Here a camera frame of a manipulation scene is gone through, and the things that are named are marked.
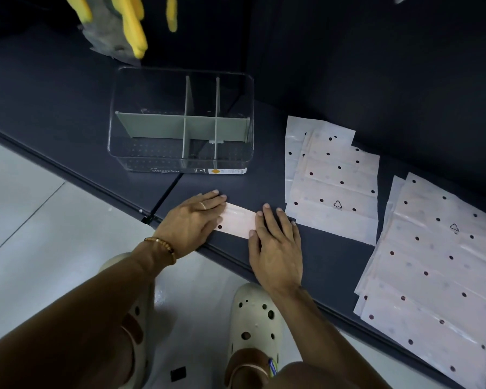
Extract person's right hand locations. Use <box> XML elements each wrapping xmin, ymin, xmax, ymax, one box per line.
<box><xmin>248</xmin><ymin>203</ymin><xmax>305</xmax><ymax>296</ymax></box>

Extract person's left hand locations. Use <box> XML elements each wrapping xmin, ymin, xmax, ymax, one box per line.
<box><xmin>152</xmin><ymin>189</ymin><xmax>227</xmax><ymax>260</ymax></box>

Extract pink bags row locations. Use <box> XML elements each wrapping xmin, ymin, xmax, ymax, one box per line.
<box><xmin>284</xmin><ymin>115</ymin><xmax>381</xmax><ymax>246</ymax></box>

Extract clear plastic organizer box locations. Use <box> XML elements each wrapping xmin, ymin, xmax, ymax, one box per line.
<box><xmin>107</xmin><ymin>66</ymin><xmax>255</xmax><ymax>175</ymax></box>

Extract stack of polka dot bags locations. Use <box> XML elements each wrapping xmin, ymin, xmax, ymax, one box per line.
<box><xmin>353</xmin><ymin>172</ymin><xmax>486</xmax><ymax>385</ymax></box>

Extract person's right forearm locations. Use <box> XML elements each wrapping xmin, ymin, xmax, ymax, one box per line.
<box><xmin>269</xmin><ymin>283</ymin><xmax>394</xmax><ymax>389</ymax></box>

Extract person's left forearm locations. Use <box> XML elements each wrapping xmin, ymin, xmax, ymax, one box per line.
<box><xmin>0</xmin><ymin>243</ymin><xmax>175</xmax><ymax>389</ymax></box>

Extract person's right leg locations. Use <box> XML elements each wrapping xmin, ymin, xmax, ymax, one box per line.
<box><xmin>225</xmin><ymin>348</ymin><xmax>365</xmax><ymax>389</ymax></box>

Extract cream right clog shoe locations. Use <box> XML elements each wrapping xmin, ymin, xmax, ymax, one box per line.
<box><xmin>225</xmin><ymin>282</ymin><xmax>284</xmax><ymax>389</ymax></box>

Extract cream clog shoe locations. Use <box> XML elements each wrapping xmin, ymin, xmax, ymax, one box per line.
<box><xmin>225</xmin><ymin>282</ymin><xmax>284</xmax><ymax>389</ymax></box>
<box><xmin>99</xmin><ymin>253</ymin><xmax>157</xmax><ymax>389</ymax></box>

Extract cream left clog shoe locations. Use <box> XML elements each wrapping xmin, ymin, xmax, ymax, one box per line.
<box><xmin>99</xmin><ymin>253</ymin><xmax>157</xmax><ymax>389</ymax></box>

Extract dark blue sofa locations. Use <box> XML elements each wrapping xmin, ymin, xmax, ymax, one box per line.
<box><xmin>0</xmin><ymin>0</ymin><xmax>486</xmax><ymax>389</ymax></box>

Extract grey plush toy yellow feet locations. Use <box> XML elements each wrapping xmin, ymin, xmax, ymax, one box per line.
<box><xmin>64</xmin><ymin>0</ymin><xmax>179</xmax><ymax>60</ymax></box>

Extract brown bead bracelet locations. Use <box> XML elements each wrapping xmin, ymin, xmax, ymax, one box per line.
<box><xmin>144</xmin><ymin>237</ymin><xmax>177</xmax><ymax>266</ymax></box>

